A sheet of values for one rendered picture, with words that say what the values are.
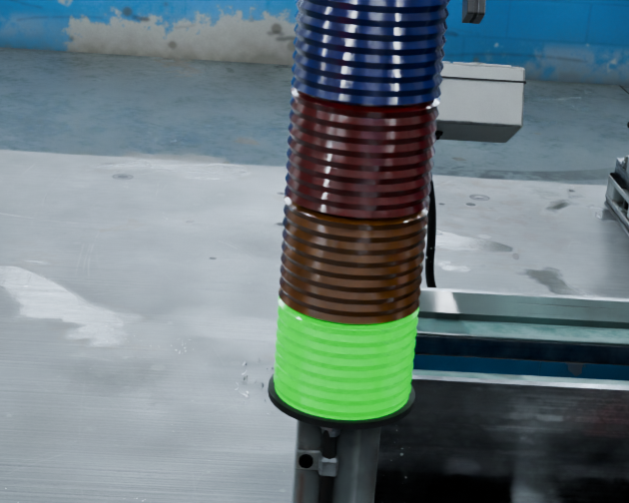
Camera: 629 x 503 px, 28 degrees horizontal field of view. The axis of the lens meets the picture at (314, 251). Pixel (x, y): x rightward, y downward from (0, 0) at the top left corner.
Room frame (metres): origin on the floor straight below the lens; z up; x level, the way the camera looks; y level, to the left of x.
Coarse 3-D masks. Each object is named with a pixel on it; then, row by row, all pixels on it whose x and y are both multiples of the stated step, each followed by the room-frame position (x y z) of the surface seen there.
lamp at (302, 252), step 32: (288, 224) 0.48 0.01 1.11; (320, 224) 0.47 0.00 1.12; (352, 224) 0.46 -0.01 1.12; (384, 224) 0.46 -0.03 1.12; (416, 224) 0.48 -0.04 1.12; (288, 256) 0.48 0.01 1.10; (320, 256) 0.46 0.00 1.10; (352, 256) 0.46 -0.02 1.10; (384, 256) 0.46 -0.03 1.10; (416, 256) 0.48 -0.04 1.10; (288, 288) 0.48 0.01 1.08; (320, 288) 0.47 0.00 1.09; (352, 288) 0.46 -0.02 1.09; (384, 288) 0.47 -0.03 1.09; (416, 288) 0.48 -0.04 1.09; (320, 320) 0.47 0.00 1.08; (352, 320) 0.46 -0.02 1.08; (384, 320) 0.47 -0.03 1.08
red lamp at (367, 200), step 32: (320, 128) 0.47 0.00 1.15; (352, 128) 0.46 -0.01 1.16; (384, 128) 0.46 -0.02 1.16; (416, 128) 0.47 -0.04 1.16; (288, 160) 0.49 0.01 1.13; (320, 160) 0.47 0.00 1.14; (352, 160) 0.46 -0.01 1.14; (384, 160) 0.46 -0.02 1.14; (416, 160) 0.47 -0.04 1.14; (288, 192) 0.48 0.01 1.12; (320, 192) 0.47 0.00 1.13; (352, 192) 0.46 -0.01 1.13; (384, 192) 0.46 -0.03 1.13; (416, 192) 0.47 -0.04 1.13
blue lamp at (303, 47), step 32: (320, 0) 0.47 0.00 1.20; (352, 0) 0.46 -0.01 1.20; (384, 0) 0.46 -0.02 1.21; (416, 0) 0.47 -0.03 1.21; (448, 0) 0.48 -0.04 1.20; (320, 32) 0.47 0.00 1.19; (352, 32) 0.46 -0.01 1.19; (384, 32) 0.46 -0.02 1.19; (416, 32) 0.47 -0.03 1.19; (320, 64) 0.47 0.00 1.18; (352, 64) 0.46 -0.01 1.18; (384, 64) 0.46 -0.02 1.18; (416, 64) 0.47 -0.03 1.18; (320, 96) 0.47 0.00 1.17; (352, 96) 0.46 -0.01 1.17; (384, 96) 0.46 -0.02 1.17; (416, 96) 0.47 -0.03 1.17
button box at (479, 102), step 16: (448, 64) 1.00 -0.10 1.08; (464, 64) 1.00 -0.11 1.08; (480, 64) 1.00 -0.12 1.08; (448, 80) 0.99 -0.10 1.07; (464, 80) 0.99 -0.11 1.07; (480, 80) 0.99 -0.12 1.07; (496, 80) 1.00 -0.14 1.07; (512, 80) 1.00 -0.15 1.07; (448, 96) 0.99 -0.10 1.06; (464, 96) 0.99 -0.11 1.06; (480, 96) 0.99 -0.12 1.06; (496, 96) 0.99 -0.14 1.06; (512, 96) 0.99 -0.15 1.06; (448, 112) 0.98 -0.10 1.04; (464, 112) 0.98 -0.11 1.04; (480, 112) 0.98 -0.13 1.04; (496, 112) 0.98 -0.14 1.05; (512, 112) 0.99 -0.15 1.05; (448, 128) 1.00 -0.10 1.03; (464, 128) 0.99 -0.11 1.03; (480, 128) 0.99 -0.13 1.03; (496, 128) 0.99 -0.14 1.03; (512, 128) 0.98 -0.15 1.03
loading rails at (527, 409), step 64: (448, 320) 0.85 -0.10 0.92; (512, 320) 0.86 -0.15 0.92; (576, 320) 0.86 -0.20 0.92; (448, 384) 0.71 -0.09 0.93; (512, 384) 0.72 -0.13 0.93; (576, 384) 0.72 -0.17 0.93; (384, 448) 0.71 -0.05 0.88; (448, 448) 0.72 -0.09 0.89; (512, 448) 0.72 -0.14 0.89; (576, 448) 0.72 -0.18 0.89
